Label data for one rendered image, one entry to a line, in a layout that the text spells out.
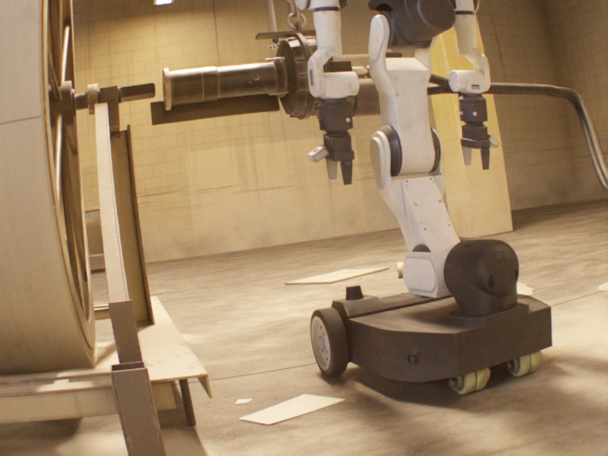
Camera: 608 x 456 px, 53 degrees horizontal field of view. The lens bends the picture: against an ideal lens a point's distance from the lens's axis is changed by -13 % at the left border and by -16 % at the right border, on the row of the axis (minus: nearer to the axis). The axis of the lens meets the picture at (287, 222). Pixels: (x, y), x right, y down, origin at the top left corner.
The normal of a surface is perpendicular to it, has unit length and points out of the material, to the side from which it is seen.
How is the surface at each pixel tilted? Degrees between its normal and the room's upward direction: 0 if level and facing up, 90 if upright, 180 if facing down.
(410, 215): 90
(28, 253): 124
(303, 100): 137
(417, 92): 100
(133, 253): 90
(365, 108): 131
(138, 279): 90
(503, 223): 90
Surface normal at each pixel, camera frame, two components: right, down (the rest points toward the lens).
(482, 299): -0.47, 0.08
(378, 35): -0.95, 0.13
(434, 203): 0.17, -0.51
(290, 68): -0.80, 0.10
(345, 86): 0.29, 0.18
